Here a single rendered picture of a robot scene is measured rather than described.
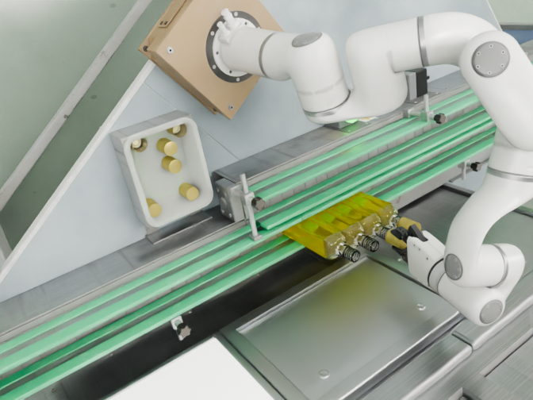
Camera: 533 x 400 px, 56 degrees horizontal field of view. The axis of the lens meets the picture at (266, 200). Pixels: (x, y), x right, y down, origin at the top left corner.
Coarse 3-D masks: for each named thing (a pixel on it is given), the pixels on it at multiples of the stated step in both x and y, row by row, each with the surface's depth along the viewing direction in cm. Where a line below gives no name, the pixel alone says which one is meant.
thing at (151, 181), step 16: (160, 128) 109; (192, 128) 113; (128, 144) 106; (192, 144) 117; (128, 160) 107; (144, 160) 116; (160, 160) 119; (192, 160) 120; (144, 176) 118; (160, 176) 120; (176, 176) 122; (192, 176) 124; (208, 176) 119; (144, 192) 119; (160, 192) 121; (176, 192) 123; (208, 192) 121; (144, 208) 112; (176, 208) 120; (192, 208) 119; (160, 224) 115
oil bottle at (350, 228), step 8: (328, 208) 127; (312, 216) 126; (320, 216) 124; (328, 216) 124; (336, 216) 123; (344, 216) 122; (328, 224) 121; (336, 224) 120; (344, 224) 119; (352, 224) 118; (360, 224) 118; (344, 232) 117; (352, 232) 116; (360, 232) 117; (352, 240) 117
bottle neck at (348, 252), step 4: (340, 244) 114; (344, 244) 113; (340, 248) 113; (344, 248) 112; (348, 248) 112; (352, 248) 111; (340, 252) 113; (344, 252) 112; (348, 252) 111; (352, 252) 110; (356, 252) 112; (344, 256) 112; (348, 256) 111; (352, 256) 110; (356, 256) 112; (352, 260) 111; (356, 260) 111
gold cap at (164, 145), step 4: (160, 140) 116; (164, 140) 115; (168, 140) 115; (156, 144) 117; (160, 144) 115; (164, 144) 114; (168, 144) 114; (172, 144) 114; (176, 144) 115; (160, 148) 115; (164, 148) 114; (168, 148) 114; (172, 148) 115; (176, 148) 115; (164, 152) 114; (168, 152) 114; (172, 152) 115
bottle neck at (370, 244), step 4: (360, 236) 116; (364, 236) 116; (356, 240) 116; (360, 240) 115; (364, 240) 114; (368, 240) 114; (372, 240) 113; (376, 240) 113; (360, 244) 116; (364, 244) 114; (368, 244) 113; (372, 244) 113; (376, 244) 114; (368, 248) 114; (372, 248) 115; (376, 248) 114
